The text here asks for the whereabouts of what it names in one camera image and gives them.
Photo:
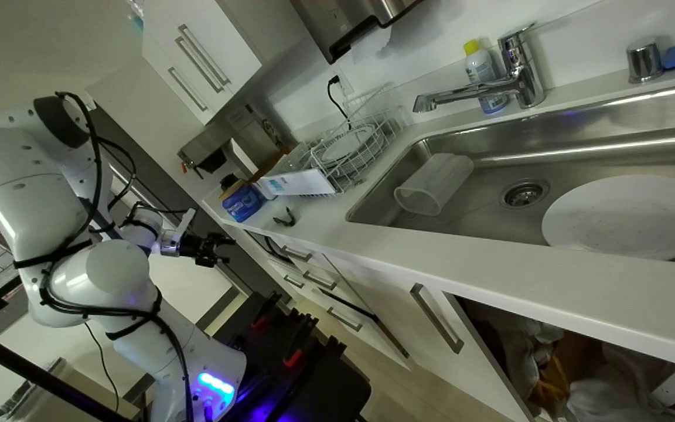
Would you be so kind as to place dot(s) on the dark vertical frame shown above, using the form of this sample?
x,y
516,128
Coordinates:
x,y
146,160

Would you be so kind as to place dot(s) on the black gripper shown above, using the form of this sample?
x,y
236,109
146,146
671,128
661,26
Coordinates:
x,y
197,248

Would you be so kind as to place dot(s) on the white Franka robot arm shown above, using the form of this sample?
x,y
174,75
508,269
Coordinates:
x,y
34,203

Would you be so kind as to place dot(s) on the white wall cabinet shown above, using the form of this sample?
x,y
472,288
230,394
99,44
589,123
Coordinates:
x,y
188,55

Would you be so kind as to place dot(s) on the steel paper towel dispenser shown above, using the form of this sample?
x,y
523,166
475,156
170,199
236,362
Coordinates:
x,y
339,23

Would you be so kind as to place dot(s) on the open cardboard box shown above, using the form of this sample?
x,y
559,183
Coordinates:
x,y
273,165

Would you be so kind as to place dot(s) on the long white box blue label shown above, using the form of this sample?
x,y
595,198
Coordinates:
x,y
299,183

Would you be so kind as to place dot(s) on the red black clamp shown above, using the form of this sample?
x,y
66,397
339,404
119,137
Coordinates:
x,y
258,320
291,356

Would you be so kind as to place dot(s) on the chrome faucet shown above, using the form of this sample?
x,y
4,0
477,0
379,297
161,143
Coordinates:
x,y
521,71

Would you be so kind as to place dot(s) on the blue Maxwell House coffee can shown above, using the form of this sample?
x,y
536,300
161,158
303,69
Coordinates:
x,y
245,203

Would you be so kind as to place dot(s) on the stainless steel sink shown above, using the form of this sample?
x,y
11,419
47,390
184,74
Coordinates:
x,y
588,140

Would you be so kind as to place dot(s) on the black robot table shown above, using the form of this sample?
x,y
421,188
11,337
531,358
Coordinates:
x,y
316,390

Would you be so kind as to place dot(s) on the brown paper bag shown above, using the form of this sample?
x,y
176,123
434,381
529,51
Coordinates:
x,y
556,383

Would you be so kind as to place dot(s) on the white wall outlet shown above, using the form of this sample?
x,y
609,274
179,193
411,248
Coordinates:
x,y
334,85

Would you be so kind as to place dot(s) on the black tripod stand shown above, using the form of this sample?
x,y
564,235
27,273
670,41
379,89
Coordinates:
x,y
34,376

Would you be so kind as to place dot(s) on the white plastic bag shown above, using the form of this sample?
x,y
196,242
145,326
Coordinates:
x,y
627,390

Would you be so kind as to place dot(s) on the white round plate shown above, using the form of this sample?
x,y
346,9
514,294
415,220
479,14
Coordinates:
x,y
634,219

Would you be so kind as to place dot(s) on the small metal cup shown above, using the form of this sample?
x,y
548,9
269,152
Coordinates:
x,y
645,61

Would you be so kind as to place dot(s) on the steel coffee machine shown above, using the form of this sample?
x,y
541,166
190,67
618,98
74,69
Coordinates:
x,y
204,152

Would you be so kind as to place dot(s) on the dish soap bottle yellow cap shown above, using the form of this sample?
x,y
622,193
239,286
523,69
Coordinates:
x,y
482,74

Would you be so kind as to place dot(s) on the translucent plastic cup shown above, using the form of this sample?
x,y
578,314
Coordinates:
x,y
433,186

